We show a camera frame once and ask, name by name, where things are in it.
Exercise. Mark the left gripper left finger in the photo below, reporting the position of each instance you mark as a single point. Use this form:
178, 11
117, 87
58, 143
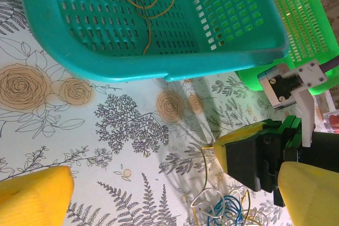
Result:
31, 199

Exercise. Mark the clear cup with red contents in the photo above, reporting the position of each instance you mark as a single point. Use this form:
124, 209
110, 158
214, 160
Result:
333, 121

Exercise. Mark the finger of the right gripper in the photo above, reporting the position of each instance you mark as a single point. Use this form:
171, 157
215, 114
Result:
243, 165
246, 133

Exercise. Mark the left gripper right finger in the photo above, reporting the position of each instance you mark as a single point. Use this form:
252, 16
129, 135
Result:
312, 197

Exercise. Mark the green plastic basket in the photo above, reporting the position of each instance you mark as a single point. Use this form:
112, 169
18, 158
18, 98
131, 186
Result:
291, 11

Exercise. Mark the floral table cover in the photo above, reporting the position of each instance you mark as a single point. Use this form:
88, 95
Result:
106, 130

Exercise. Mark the teal plastic basket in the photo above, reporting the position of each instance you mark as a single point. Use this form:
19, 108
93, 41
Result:
106, 67

